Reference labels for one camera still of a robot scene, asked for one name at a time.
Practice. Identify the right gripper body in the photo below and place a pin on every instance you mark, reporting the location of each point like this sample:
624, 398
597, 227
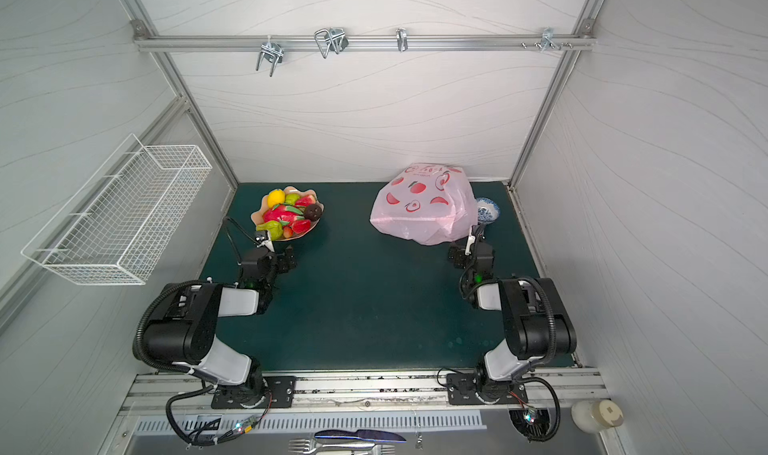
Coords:
475, 249

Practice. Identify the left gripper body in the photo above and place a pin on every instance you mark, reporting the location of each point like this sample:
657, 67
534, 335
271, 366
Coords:
280, 260

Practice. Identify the green yellow starfruit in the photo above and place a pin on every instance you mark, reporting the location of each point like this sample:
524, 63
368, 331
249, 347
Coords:
273, 228

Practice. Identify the red mango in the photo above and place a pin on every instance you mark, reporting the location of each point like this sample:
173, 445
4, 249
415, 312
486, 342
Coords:
300, 227

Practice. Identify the pink printed plastic bag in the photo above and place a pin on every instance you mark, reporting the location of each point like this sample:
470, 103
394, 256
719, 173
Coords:
429, 204

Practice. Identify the dark purple plum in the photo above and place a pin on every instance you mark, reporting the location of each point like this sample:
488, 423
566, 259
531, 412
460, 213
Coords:
313, 212

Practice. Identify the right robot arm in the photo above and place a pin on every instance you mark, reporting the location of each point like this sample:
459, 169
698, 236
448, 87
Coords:
536, 325

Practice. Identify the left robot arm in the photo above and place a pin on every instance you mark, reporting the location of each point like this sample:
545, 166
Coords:
178, 331

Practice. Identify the pink wavy fruit plate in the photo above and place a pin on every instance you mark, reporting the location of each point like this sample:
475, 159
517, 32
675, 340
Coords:
256, 217

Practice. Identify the blue white ceramic bowl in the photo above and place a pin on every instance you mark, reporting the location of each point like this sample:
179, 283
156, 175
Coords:
488, 211

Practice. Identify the pink dragon fruit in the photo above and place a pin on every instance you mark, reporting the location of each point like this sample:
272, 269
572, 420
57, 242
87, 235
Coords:
286, 214

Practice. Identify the yellow lemon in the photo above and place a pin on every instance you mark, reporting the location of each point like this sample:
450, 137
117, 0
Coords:
275, 197

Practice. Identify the silver fork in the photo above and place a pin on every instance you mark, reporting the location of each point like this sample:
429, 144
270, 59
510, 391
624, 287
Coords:
313, 446

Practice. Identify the white cylindrical bottle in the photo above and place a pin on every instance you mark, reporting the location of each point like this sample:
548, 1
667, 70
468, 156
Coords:
594, 416

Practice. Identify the dark blue knife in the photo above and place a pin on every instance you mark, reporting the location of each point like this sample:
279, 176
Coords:
367, 435

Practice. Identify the metal hook clamp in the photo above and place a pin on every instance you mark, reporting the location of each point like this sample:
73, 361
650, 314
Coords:
271, 54
401, 40
331, 40
547, 42

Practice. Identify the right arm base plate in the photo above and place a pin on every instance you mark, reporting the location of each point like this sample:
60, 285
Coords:
468, 390

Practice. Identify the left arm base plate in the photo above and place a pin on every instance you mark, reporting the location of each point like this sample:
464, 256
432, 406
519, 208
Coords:
274, 391

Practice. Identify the white wire basket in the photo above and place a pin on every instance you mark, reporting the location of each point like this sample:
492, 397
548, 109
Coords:
114, 229

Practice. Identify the aluminium cross rail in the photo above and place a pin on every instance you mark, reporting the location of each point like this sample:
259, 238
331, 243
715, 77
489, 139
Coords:
357, 43

